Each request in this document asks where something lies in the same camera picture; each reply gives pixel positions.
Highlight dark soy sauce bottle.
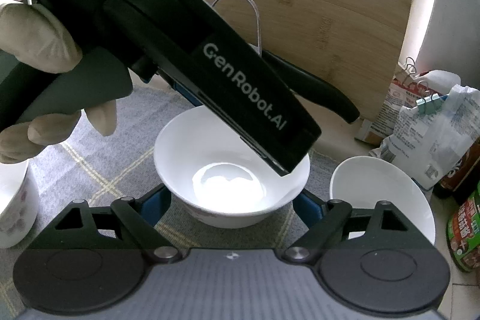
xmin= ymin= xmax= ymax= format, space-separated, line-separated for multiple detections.
xmin=433 ymin=139 xmax=479 ymax=200

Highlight blue grey checked towel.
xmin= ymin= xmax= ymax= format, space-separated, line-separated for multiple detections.
xmin=0 ymin=83 xmax=339 ymax=320

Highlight green lidded sauce tub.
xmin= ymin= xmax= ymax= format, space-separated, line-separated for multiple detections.
xmin=446 ymin=187 xmax=480 ymax=272

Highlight cleaver knife black handle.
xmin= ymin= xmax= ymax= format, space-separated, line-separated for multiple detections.
xmin=261 ymin=49 xmax=360 ymax=124

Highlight left gloved hand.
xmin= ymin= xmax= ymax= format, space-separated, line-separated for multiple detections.
xmin=1 ymin=0 xmax=117 ymax=164

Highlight wire knife stand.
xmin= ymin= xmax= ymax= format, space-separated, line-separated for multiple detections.
xmin=211 ymin=0 xmax=263 ymax=57

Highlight red white clipped food bag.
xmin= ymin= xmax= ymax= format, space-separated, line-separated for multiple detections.
xmin=355 ymin=57 xmax=461 ymax=146

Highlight floral bowl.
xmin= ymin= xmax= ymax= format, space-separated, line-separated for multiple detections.
xmin=0 ymin=161 xmax=39 ymax=249
xmin=329 ymin=156 xmax=436 ymax=244
xmin=154 ymin=106 xmax=310 ymax=229

